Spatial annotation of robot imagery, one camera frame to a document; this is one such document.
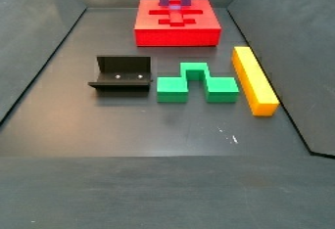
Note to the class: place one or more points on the red slotted board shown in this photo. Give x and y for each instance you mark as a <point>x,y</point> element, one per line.
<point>176,25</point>

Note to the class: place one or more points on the green stepped block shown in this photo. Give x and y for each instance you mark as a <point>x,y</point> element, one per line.
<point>220,88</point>

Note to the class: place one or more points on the yellow long bar block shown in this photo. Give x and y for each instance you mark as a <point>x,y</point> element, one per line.
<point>259,94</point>

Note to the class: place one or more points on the black angle bracket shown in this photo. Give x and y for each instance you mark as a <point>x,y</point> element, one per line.
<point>122,72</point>

